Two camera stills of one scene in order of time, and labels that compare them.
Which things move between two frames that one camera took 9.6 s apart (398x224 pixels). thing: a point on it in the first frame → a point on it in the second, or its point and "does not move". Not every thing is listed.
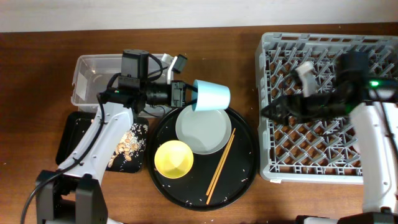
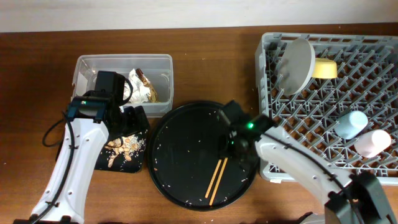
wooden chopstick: [220, 162] does not move
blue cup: [208, 96] → [350, 125]
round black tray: [237, 177] does not move
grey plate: [203, 132] → [296, 66]
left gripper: [178, 89] → [137, 121]
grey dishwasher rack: [324, 150] does not move
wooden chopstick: [217, 175] → [219, 181]
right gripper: [288, 105] → [224, 150]
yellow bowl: [173, 159] → [324, 68]
